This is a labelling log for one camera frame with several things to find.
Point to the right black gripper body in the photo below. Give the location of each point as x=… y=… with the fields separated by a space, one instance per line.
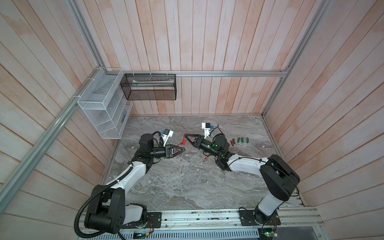
x=199 y=143

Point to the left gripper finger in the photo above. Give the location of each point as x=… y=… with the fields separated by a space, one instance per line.
x=178 y=148
x=176 y=153

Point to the aluminium frame rail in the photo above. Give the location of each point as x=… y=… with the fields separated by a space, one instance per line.
x=30 y=161
x=252 y=73

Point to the green circuit board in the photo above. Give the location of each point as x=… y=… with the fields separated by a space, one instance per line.
x=266 y=234
x=137 y=235

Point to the black mesh basket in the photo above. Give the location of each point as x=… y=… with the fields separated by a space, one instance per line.
x=149 y=87

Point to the white wire mesh shelf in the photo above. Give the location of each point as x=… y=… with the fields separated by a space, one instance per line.
x=104 y=103

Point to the aluminium frame rail back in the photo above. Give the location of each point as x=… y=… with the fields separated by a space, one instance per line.
x=252 y=73

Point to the red gel pen cluster three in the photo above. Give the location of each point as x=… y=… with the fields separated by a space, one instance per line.
x=181 y=155

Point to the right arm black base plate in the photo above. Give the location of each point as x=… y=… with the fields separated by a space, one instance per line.
x=255 y=218

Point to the green circuit board left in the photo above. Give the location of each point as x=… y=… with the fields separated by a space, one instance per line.
x=137 y=235

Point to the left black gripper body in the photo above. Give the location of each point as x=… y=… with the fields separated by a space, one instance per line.
x=167 y=150

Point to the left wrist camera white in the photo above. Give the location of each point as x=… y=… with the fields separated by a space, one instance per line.
x=166 y=134

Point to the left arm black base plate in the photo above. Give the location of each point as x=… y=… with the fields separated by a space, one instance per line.
x=152 y=220

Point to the green circuit board right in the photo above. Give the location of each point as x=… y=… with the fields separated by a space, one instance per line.
x=266 y=234

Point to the aluminium frame rail left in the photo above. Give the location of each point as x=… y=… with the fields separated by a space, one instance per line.
x=30 y=161

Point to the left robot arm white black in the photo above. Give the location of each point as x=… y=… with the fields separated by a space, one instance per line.
x=106 y=210

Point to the aluminium mounting rail front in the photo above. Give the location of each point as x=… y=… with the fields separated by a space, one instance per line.
x=229 y=219

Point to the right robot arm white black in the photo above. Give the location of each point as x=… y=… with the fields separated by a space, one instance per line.
x=281 y=180

